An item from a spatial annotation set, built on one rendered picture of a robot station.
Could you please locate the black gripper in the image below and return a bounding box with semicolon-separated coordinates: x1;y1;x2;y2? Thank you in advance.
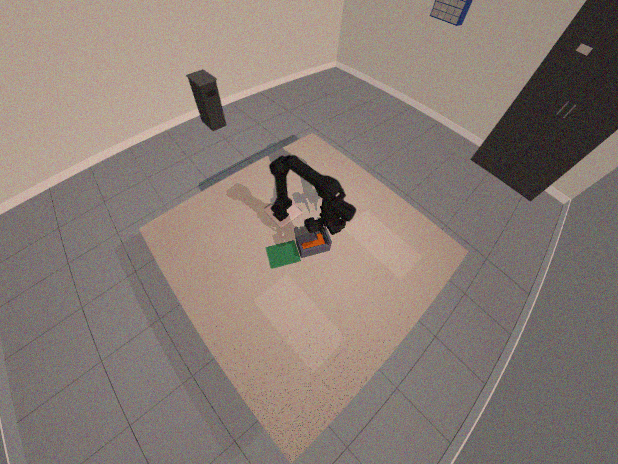
304;206;340;235

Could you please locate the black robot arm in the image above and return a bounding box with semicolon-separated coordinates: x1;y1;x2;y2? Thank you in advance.
270;155;357;235

